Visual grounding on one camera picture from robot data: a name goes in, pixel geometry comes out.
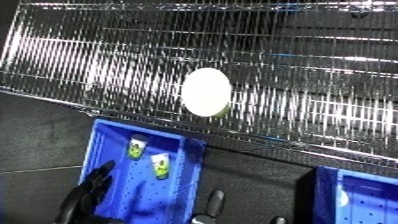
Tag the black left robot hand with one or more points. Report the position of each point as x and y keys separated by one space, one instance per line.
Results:
x=83 y=203

